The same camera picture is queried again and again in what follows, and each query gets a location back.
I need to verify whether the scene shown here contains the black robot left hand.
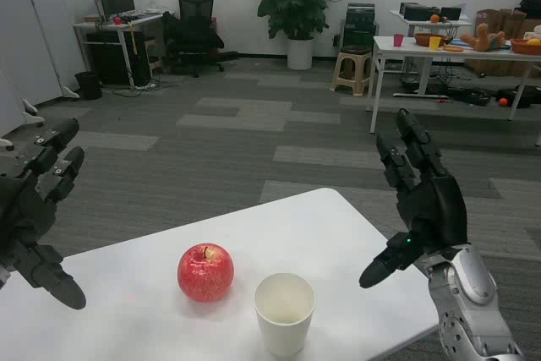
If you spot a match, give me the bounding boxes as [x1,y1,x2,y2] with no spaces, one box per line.
[0,118,88,310]

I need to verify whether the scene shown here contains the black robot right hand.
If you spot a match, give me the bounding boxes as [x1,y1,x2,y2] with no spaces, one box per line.
[358,107,471,290]

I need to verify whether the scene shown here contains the black trash bin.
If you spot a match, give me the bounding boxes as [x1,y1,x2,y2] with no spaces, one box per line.
[74,71,104,101]

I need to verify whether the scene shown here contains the white table with toys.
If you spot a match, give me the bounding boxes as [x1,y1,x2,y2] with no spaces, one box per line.
[368,35,541,134]

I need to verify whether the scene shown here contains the white room partition panel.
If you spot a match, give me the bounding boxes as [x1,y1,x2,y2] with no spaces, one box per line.
[0,0,81,125]

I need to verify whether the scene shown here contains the beige plastic stool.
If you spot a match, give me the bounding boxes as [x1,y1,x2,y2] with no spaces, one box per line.
[329,46,374,97]

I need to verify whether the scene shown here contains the black computer tower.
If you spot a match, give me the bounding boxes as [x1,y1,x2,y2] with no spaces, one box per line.
[86,30,151,85]

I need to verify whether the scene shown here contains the orange woven basket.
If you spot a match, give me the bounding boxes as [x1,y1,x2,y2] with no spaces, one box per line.
[413,32,453,47]
[510,38,541,57]

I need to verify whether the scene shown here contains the orange plush toy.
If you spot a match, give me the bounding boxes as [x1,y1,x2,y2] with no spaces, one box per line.
[460,23,508,52]

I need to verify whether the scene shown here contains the white side table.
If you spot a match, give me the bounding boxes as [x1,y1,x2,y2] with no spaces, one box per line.
[388,8,473,96]

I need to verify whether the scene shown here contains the red apple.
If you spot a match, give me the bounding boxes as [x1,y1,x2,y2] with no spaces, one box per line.
[177,243,236,304]

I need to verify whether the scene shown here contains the white paper cup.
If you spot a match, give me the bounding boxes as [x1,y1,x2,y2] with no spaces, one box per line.
[254,272,316,358]

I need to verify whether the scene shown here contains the brown paper bags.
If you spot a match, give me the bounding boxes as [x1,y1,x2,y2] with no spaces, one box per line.
[475,8,527,39]

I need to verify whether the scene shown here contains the black stacked equipment cases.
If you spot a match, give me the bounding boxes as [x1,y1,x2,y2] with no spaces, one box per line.
[342,2,379,52]

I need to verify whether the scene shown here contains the white office desk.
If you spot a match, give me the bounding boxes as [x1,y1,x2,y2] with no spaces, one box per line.
[72,12,174,87]

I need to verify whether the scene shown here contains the white plant pot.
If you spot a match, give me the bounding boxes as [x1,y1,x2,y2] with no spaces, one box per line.
[287,36,314,70]

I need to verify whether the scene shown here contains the black office chair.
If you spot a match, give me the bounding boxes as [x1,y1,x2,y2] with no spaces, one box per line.
[162,0,225,79]

